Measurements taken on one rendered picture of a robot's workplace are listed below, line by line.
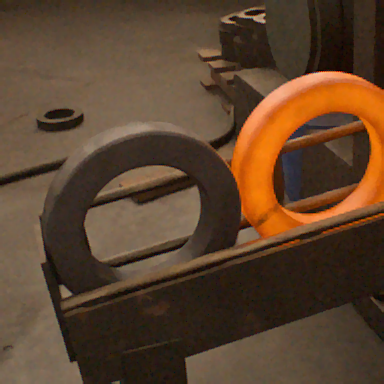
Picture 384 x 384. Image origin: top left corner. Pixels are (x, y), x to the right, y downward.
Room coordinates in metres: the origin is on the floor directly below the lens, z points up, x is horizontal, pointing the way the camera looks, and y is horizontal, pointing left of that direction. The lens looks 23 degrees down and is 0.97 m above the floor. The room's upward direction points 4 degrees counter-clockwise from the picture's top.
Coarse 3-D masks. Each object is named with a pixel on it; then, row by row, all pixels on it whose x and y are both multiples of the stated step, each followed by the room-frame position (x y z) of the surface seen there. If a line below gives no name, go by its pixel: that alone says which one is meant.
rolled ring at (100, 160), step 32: (128, 128) 0.59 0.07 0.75; (160, 128) 0.59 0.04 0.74; (96, 160) 0.56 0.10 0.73; (128, 160) 0.57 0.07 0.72; (160, 160) 0.58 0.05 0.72; (192, 160) 0.59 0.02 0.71; (64, 192) 0.55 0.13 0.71; (96, 192) 0.56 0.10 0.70; (224, 192) 0.60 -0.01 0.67; (64, 224) 0.55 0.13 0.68; (224, 224) 0.60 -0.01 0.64; (64, 256) 0.55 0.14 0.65; (192, 256) 0.59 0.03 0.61
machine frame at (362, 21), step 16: (368, 0) 1.36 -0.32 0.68; (368, 16) 1.36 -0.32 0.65; (368, 32) 1.36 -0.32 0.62; (368, 48) 1.36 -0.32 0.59; (368, 64) 1.36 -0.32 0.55; (368, 80) 1.35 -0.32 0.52; (368, 144) 1.35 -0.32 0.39; (368, 160) 1.35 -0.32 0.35; (352, 176) 1.48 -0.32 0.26; (368, 304) 1.27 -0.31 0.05; (368, 320) 1.27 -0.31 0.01
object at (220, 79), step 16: (224, 16) 3.00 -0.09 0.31; (240, 16) 2.68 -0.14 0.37; (256, 16) 2.51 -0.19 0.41; (224, 32) 2.88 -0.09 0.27; (240, 32) 2.67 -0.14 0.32; (256, 32) 2.45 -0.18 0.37; (224, 48) 2.90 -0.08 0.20; (240, 48) 2.67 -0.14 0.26; (256, 48) 2.44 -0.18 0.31; (208, 64) 2.89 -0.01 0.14; (224, 64) 2.85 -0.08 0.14; (240, 64) 2.69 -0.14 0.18; (256, 64) 2.63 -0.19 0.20; (272, 64) 2.41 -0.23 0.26; (208, 80) 3.04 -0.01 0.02; (224, 80) 2.66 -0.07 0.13
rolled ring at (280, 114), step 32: (288, 96) 0.62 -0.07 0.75; (320, 96) 0.62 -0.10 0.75; (352, 96) 0.63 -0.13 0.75; (256, 128) 0.61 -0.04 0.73; (288, 128) 0.62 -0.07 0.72; (256, 160) 0.61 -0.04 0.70; (256, 192) 0.61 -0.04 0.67; (352, 192) 0.67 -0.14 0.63; (256, 224) 0.61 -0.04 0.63; (288, 224) 0.61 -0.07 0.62
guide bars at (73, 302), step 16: (368, 208) 0.61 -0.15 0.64; (304, 224) 0.60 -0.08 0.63; (320, 224) 0.60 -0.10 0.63; (336, 224) 0.60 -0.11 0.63; (256, 240) 0.58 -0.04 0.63; (272, 240) 0.58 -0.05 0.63; (288, 240) 0.59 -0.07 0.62; (208, 256) 0.57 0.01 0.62; (224, 256) 0.57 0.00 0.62; (240, 256) 0.57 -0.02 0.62; (160, 272) 0.56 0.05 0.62; (176, 272) 0.56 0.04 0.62; (192, 272) 0.56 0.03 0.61; (96, 288) 0.55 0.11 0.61; (112, 288) 0.54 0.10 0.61; (128, 288) 0.54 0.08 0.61; (64, 304) 0.53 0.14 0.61; (80, 304) 0.53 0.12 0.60
